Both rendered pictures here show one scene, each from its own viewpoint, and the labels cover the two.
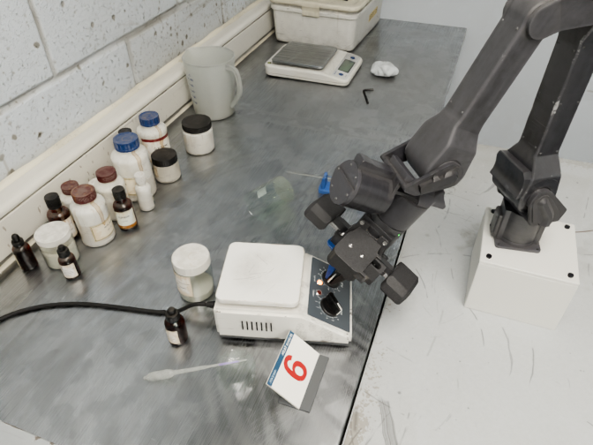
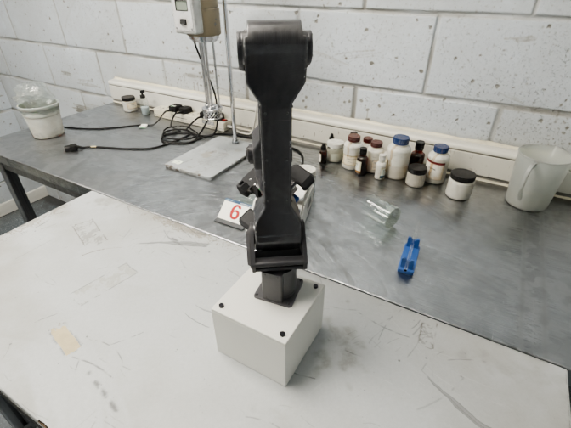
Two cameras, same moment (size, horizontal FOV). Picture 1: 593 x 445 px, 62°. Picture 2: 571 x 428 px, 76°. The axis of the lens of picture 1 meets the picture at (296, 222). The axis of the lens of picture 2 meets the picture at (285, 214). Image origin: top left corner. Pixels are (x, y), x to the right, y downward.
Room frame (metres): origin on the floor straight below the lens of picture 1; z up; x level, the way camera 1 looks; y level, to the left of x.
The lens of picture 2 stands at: (0.64, -0.77, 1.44)
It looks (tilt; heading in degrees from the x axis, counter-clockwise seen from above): 33 degrees down; 99
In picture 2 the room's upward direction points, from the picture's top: straight up
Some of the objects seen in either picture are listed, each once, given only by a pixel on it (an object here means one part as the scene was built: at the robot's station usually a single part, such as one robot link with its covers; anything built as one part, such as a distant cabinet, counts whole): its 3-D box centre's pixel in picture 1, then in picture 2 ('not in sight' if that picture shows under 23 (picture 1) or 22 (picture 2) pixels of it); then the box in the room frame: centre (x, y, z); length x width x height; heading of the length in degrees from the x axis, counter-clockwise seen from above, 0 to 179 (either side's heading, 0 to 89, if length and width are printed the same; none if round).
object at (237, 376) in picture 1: (236, 370); (245, 199); (0.39, 0.09, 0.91); 0.06 x 0.06 x 0.02
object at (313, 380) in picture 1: (298, 370); (234, 213); (0.38, 0.00, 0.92); 0.09 x 0.06 x 0.04; 160
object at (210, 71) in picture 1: (215, 86); (533, 180); (1.16, 0.20, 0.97); 0.18 x 0.13 x 0.15; 50
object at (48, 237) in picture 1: (57, 245); (335, 150); (0.62, 0.42, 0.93); 0.06 x 0.06 x 0.07
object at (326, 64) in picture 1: (314, 62); not in sight; (1.43, -0.06, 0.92); 0.26 x 0.19 x 0.05; 70
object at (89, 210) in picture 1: (91, 214); (353, 151); (0.68, 0.37, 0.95); 0.06 x 0.06 x 0.11
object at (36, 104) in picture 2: not in sight; (39, 108); (-0.52, 0.48, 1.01); 0.14 x 0.14 x 0.21
